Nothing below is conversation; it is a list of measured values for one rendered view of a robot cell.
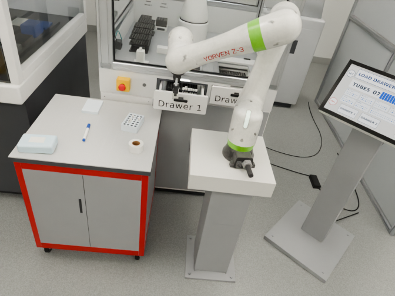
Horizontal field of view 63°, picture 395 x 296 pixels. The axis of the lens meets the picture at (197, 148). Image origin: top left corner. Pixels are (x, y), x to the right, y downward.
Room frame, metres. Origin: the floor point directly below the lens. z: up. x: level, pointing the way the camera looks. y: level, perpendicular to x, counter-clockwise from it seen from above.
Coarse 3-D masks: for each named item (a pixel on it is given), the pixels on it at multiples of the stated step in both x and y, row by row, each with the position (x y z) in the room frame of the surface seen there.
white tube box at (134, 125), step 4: (128, 116) 1.43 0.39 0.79; (136, 116) 1.44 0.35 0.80; (140, 116) 1.45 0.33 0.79; (144, 116) 1.45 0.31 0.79; (124, 120) 1.38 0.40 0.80; (132, 120) 1.39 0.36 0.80; (136, 120) 1.40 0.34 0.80; (140, 120) 1.41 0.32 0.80; (124, 124) 1.36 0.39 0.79; (128, 124) 1.36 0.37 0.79; (132, 124) 1.36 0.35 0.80; (136, 124) 1.37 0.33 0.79; (140, 124) 1.40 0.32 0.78; (124, 128) 1.34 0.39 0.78; (128, 128) 1.34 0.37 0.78; (132, 128) 1.33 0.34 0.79; (136, 128) 1.33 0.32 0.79; (132, 132) 1.33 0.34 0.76; (136, 132) 1.33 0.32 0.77
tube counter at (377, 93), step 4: (372, 92) 1.54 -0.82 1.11; (376, 92) 1.54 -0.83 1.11; (380, 92) 1.53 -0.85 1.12; (384, 92) 1.52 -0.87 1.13; (376, 96) 1.52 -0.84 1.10; (380, 96) 1.51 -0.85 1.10; (384, 96) 1.51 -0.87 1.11; (388, 96) 1.50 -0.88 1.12; (392, 96) 1.50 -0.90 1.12; (384, 100) 1.49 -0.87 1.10; (388, 100) 1.49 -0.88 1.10; (392, 100) 1.48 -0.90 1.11; (392, 104) 1.47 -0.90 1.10
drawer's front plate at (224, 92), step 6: (216, 90) 1.68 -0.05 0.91; (222, 90) 1.68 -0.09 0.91; (228, 90) 1.68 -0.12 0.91; (234, 90) 1.69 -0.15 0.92; (240, 90) 1.69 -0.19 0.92; (210, 96) 1.67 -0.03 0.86; (216, 96) 1.68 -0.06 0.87; (222, 96) 1.68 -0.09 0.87; (228, 96) 1.68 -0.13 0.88; (210, 102) 1.67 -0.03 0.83; (216, 102) 1.68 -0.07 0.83; (222, 102) 1.68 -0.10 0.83
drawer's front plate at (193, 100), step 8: (160, 96) 1.51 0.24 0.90; (168, 96) 1.52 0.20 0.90; (184, 96) 1.52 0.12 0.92; (192, 96) 1.53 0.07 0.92; (200, 96) 1.53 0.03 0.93; (160, 104) 1.51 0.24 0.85; (168, 104) 1.52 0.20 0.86; (184, 104) 1.53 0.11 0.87; (192, 104) 1.53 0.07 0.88; (200, 104) 1.53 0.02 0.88; (192, 112) 1.53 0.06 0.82; (200, 112) 1.53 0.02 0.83
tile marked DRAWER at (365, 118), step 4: (360, 116) 1.46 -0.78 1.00; (364, 116) 1.46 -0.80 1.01; (368, 116) 1.45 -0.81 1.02; (360, 120) 1.45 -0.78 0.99; (364, 120) 1.44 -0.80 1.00; (368, 120) 1.44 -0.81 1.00; (372, 120) 1.43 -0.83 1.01; (376, 120) 1.43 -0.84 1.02; (380, 120) 1.42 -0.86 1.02; (368, 124) 1.42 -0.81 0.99; (372, 124) 1.42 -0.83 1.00; (376, 124) 1.41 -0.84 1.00
